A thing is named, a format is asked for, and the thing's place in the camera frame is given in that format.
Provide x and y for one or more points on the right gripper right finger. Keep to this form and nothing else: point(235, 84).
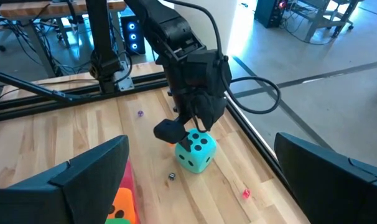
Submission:
point(316, 180)

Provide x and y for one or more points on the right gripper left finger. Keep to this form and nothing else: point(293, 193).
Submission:
point(95, 174)

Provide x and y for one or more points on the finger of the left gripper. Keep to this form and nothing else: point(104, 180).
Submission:
point(211, 112)
point(170, 130)

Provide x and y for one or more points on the small purple die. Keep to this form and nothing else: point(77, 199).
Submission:
point(140, 113)

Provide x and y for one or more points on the orange foam die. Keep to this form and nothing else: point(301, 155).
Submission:
point(124, 202)

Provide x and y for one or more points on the cyan foam die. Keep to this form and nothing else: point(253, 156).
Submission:
point(198, 161)

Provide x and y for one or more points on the green foam die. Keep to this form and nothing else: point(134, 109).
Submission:
point(118, 221)

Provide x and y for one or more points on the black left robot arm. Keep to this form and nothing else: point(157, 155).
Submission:
point(98, 31)

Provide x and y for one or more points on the pink plastic bin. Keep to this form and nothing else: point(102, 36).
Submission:
point(129, 175)

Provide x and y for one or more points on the small black die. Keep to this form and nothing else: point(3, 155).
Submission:
point(172, 176)

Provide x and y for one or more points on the computer tower blue fans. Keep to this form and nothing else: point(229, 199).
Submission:
point(132, 34)

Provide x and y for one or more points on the small red die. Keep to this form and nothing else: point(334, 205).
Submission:
point(246, 193)

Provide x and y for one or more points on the black computer tower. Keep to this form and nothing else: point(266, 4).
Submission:
point(269, 12)

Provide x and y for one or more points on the metal-legged desk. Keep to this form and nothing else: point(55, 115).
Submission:
point(319, 21)

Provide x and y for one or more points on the wooden workbench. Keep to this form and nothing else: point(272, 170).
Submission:
point(36, 7)

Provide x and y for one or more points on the silver metal bracket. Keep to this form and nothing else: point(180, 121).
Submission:
point(126, 81)

